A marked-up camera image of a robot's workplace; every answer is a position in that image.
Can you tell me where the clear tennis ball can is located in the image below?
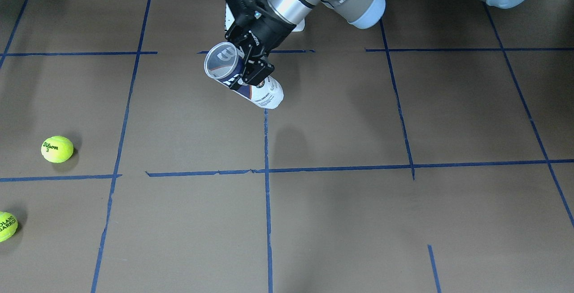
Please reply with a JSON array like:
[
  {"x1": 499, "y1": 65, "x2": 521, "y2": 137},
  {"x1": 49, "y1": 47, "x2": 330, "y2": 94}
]
[{"x1": 204, "y1": 42, "x2": 284, "y2": 109}]

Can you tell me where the Wilson tennis ball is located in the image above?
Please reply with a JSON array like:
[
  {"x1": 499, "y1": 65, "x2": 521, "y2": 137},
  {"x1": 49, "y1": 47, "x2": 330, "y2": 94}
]
[{"x1": 40, "y1": 136, "x2": 74, "y2": 163}]

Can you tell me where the Roland Garros tennis ball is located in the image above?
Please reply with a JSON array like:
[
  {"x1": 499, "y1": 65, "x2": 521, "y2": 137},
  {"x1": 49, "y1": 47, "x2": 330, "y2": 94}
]
[{"x1": 0, "y1": 211, "x2": 18, "y2": 242}]

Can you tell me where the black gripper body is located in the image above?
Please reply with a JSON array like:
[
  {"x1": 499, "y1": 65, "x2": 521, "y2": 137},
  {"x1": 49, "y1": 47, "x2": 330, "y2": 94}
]
[{"x1": 224, "y1": 0, "x2": 296, "y2": 57}]

